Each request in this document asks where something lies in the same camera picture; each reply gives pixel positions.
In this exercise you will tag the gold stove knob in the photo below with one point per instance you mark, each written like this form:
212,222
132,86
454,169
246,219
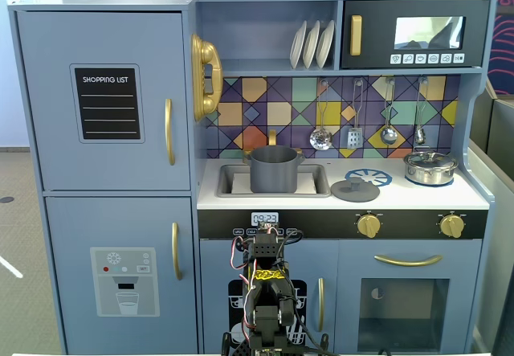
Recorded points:
368,226
452,226

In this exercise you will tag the small metal spoon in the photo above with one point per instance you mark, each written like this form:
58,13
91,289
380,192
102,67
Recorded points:
420,135

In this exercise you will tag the metal slotted spatula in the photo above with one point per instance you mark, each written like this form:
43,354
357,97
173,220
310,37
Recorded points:
354,138

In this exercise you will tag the black gripper body yellow tape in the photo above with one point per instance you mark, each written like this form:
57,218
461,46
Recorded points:
265,238

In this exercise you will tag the gray sink basin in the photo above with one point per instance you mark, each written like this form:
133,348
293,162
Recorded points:
225,187

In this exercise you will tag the blue oven door with window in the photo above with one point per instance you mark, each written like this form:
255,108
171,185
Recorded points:
349,263

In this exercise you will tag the blue dishwasher door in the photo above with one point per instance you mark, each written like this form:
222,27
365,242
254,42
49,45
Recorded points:
219,267

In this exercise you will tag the shiny steel pot with lid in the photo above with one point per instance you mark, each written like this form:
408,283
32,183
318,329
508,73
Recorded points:
429,169

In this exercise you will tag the black microwave door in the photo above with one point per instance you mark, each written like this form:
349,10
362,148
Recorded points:
373,30

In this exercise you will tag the metal skimmer spoon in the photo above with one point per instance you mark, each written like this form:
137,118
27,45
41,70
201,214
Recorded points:
321,139

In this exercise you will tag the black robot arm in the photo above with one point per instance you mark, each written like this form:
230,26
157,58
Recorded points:
267,316

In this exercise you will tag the white toy plate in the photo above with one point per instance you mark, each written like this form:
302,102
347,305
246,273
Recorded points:
311,46
297,46
325,44

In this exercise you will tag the digital clock display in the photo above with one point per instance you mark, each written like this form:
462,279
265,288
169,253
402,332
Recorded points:
265,218

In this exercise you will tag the black shopping list chalkboard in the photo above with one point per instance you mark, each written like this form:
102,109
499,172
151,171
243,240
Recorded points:
107,103

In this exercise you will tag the gold toy telephone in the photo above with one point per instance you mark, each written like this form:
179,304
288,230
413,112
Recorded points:
205,78

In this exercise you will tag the metal ladle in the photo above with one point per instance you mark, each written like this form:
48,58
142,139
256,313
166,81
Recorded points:
388,135

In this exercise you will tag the gray round lid with knob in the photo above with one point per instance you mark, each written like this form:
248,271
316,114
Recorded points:
355,191

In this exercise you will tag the gray office partition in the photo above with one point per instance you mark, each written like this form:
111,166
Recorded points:
494,139

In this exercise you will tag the blue toy kitchen unit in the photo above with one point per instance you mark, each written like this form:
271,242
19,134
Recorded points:
265,30

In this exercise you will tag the blue fridge door with chalkboard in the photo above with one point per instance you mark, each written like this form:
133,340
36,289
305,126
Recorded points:
52,91

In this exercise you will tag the gray plastic pot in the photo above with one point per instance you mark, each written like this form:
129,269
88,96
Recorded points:
273,171

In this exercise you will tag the gold faucet spout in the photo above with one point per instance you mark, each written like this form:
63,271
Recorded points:
272,137

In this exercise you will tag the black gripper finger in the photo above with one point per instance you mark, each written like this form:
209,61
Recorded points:
265,250
264,237

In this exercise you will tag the blue freezer door with dispenser print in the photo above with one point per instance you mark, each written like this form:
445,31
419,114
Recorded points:
72,227

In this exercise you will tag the black floor disc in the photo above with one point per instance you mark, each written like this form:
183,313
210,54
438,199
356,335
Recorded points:
6,199

